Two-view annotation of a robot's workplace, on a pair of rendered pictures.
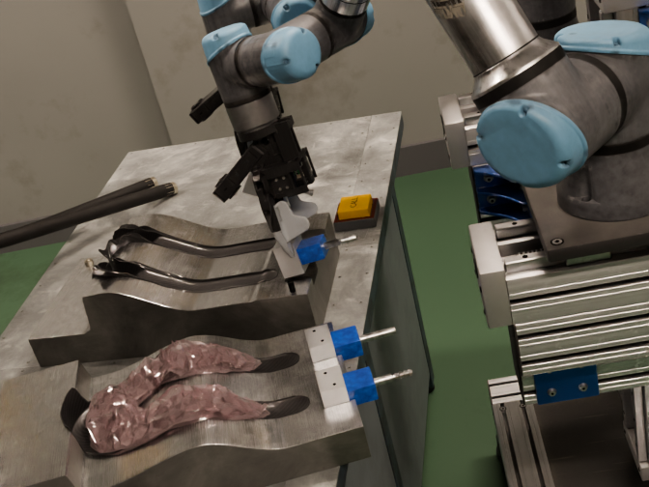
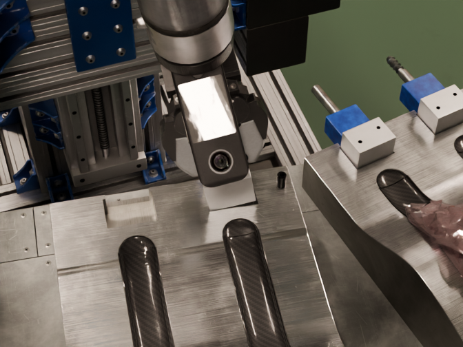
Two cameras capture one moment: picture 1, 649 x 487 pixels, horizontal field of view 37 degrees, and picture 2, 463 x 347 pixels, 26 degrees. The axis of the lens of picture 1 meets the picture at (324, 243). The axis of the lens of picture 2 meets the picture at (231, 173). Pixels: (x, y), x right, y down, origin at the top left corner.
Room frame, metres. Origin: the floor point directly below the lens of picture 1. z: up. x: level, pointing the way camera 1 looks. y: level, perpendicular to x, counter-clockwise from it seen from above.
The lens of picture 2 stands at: (1.67, 0.64, 1.74)
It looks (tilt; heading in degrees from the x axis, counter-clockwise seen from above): 51 degrees down; 243
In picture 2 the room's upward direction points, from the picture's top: straight up
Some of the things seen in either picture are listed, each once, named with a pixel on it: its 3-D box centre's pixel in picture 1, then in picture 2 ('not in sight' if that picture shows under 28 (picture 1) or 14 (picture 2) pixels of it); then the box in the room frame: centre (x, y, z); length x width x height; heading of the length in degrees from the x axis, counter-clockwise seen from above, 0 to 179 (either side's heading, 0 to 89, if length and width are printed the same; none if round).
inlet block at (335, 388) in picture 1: (366, 384); (419, 91); (1.08, -0.01, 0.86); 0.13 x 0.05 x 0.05; 92
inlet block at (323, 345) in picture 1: (352, 341); (344, 122); (1.19, 0.00, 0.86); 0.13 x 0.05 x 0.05; 92
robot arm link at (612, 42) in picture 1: (603, 77); not in sight; (1.11, -0.38, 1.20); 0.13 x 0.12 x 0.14; 131
